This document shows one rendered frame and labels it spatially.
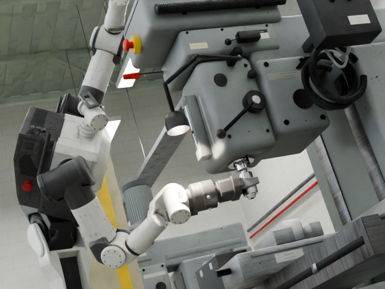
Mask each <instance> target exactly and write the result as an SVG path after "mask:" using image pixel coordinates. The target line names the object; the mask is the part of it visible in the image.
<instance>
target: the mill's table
mask: <svg viewBox="0 0 385 289"><path fill-rule="evenodd" d="M384 272H385V212H384V213H383V214H381V215H380V216H379V214H373V215H370V216H364V217H361V218H359V219H357V220H356V221H354V222H353V223H351V224H350V225H349V226H347V227H345V228H344V229H342V230H341V231H339V232H337V233H336V234H335V235H333V236H332V237H330V238H329V239H327V240H325V241H324V242H322V243H321V244H319V245H318V246H316V247H315V248H313V249H311V250H310V251H309V252H307V253H306V254H304V255H302V256H301V257H299V258H298V259H297V260H295V261H293V262H292V263H290V264H289V265H287V266H286V267H284V268H283V269H281V270H279V271H278V272H276V273H275V274H274V275H272V276H271V277H269V278H267V279H266V280H264V281H263V282H261V283H260V284H258V285H257V286H255V287H254V288H252V289H352V288H354V287H356V286H358V285H360V284H362V283H364V282H366V281H368V280H370V279H372V278H374V277H376V276H378V275H380V274H382V273H384Z"/></svg>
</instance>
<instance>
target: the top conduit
mask: <svg viewBox="0 0 385 289"><path fill-rule="evenodd" d="M284 4H286V0H199V1H185V2H184V1H183V2H170V3H158V4H157V3H156V4H155V6H154V10H155V14H157V15H159V14H169V13H170V14H172V13H182V14H183V15H185V14H187V12H196V11H211V10H223V9H224V10H225V9H238V8H247V7H255V8H256V9H259V8H260V7H261V6H275V5H284Z"/></svg>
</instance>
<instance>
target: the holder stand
mask: <svg viewBox="0 0 385 289"><path fill-rule="evenodd" d="M245 252H247V250H246V249H242V250H239V251H237V250H236V249H227V250H224V251H220V252H218V253H215V254H213V255H212V257H211V258H212V259H210V260H208V261H206V262H204V263H202V267H201V268H200V269H198V270H197V271H196V272H195V274H196V277H197V281H198V285H199V289H225V286H224V283H223V280H222V277H216V276H215V270H219V269H220V268H221V267H223V266H224V265H225V264H226V263H227V262H228V261H229V260H231V259H232V258H233V257H234V256H235V255H236V254H240V253H245Z"/></svg>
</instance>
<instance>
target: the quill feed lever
mask: <svg viewBox="0 0 385 289"><path fill-rule="evenodd" d="M242 104H243V106H244V109H243V110H242V111H241V112H240V113H239V114H238V115H237V116H236V117H235V118H234V119H233V120H232V121H231V122H230V123H229V124H228V125H227V126H226V127H225V128H224V129H219V130H218V131H217V132H216V136H217V138H219V139H223V138H225V136H226V131H227V130H228V129H229V128H230V127H231V126H232V125H234V124H235V123H236V122H237V121H238V120H239V119H240V118H241V117H242V116H243V115H244V114H245V113H246V112H247V111H248V112H250V113H253V114H257V113H260V112H261V111H262V110H263V109H264V108H265V106H266V99H265V97H264V95H263V94H262V93H261V92H259V91H256V90H251V91H249V92H247V93H246V95H245V96H244V97H243V99H242Z"/></svg>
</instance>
